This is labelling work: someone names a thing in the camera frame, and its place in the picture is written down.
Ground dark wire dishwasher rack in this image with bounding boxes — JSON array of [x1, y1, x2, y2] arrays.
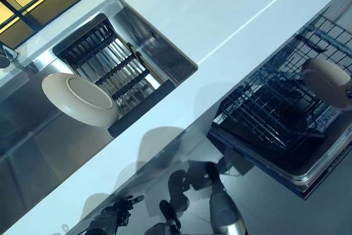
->
[[219, 16, 352, 150]]

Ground stainless steel sink basin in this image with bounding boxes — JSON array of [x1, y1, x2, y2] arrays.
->
[[0, 0, 199, 212]]

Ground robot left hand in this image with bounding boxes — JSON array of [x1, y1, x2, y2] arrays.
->
[[100, 195, 145, 225]]

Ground chrome gooseneck kitchen faucet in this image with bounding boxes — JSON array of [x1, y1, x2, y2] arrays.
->
[[0, 41, 21, 69]]

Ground cream ceramic plate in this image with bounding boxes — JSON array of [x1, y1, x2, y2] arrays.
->
[[301, 57, 352, 108], [41, 72, 119, 128]]

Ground black built-in dishwasher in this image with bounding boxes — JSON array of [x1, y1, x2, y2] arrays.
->
[[207, 6, 352, 200]]

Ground black sink drying rack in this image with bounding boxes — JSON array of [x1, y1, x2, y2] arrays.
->
[[52, 13, 177, 138]]

